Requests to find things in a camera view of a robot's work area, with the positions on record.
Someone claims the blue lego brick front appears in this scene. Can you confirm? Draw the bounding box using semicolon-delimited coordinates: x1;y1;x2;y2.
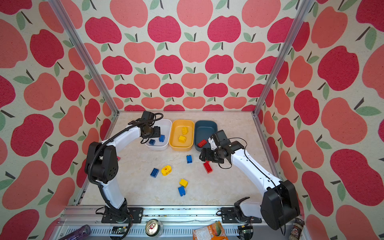
178;186;186;197

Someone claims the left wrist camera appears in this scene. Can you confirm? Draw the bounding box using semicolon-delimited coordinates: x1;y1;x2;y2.
141;111;156;121

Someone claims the soda can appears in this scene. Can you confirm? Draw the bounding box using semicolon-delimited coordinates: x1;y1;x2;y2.
145;219;164;238

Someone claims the white plastic container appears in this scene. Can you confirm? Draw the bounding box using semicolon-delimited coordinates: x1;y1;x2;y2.
145;119;173;151

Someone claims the purple bottle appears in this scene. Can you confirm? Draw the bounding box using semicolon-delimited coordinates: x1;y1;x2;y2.
60;225;91;240

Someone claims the dark teal plastic container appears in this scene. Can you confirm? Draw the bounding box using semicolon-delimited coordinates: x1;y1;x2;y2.
194;120;218;152

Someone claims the blue lego brick angled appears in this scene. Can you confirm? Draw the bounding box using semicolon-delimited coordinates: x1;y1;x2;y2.
150;168;159;178

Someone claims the red lego brick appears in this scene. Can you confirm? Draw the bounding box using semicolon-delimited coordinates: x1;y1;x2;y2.
198;140;207;148
203;162;213;174

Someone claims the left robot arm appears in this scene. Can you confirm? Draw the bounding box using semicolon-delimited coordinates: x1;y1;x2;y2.
85;120;161;225

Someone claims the yellow round lego piece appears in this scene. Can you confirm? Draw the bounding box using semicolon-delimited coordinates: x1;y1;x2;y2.
161;165;172;176

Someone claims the orange snack bag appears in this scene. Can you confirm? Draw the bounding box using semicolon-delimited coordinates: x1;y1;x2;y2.
193;221;228;240

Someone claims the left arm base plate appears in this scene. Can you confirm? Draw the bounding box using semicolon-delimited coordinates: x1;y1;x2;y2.
101;206;144;225

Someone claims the yellow lego brick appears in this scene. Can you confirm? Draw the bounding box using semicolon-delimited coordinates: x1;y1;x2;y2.
179;179;188;188
182;127;188;135
178;135;187;143

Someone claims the yellow lego brick front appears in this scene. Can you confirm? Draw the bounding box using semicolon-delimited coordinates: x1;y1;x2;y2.
179;179;188;188

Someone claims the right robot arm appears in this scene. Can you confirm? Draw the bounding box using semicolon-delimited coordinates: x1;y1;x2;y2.
199;141;301;230

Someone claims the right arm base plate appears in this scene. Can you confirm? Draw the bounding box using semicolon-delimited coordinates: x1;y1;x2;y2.
216;207;262;224

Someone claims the yellow plastic container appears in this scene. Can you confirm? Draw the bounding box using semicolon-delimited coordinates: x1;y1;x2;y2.
170;120;195;152

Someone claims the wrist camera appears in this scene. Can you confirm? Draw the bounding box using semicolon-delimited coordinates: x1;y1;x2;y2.
141;111;156;121
208;130;231;150

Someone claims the dark spice jar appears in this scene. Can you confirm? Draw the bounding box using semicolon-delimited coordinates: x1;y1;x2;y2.
289;218;305;240

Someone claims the black round object front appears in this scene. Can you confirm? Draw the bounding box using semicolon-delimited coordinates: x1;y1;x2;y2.
238;225;254;240

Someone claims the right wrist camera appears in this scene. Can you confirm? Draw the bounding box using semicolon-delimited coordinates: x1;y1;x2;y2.
208;130;231;150

